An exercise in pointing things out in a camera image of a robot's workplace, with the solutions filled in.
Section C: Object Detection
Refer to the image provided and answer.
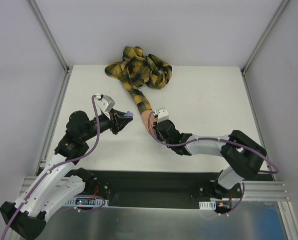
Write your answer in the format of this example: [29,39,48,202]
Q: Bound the purple nail polish bottle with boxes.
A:
[123,111,134,118]

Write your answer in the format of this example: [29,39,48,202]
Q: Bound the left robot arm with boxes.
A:
[0,109,133,240]

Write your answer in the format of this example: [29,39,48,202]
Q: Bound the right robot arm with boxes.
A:
[154,120,267,199]

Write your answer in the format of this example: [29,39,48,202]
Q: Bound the mannequin hand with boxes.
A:
[141,109,156,134]

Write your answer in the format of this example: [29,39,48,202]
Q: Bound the yellow plaid shirt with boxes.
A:
[104,46,173,113]

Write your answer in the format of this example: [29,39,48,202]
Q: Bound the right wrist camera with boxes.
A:
[154,107,169,123]

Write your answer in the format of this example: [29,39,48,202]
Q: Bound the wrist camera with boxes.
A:
[97,94,115,119]
[154,107,169,123]

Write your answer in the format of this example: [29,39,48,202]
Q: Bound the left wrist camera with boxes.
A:
[97,94,115,119]

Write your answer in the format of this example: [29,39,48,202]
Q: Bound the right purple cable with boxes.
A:
[147,111,281,175]

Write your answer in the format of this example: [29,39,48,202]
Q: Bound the purple cable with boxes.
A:
[147,111,281,175]
[0,94,103,240]

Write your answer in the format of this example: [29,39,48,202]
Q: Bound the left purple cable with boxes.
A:
[0,94,103,240]

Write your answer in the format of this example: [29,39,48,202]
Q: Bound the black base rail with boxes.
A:
[52,169,272,208]

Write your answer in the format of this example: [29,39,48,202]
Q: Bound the left aluminium frame post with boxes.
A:
[26,0,70,73]

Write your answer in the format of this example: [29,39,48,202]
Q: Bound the aluminium frame post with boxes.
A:
[241,0,292,76]
[26,0,70,73]

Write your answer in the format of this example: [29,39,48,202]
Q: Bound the left white cable duct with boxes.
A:
[63,197,109,208]

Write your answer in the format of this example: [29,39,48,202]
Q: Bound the white cable duct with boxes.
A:
[63,197,109,208]
[198,200,232,211]

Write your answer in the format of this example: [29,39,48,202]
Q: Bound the right white cable duct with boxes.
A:
[198,200,232,211]

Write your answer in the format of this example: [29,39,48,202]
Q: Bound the right aluminium frame post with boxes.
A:
[241,0,292,76]

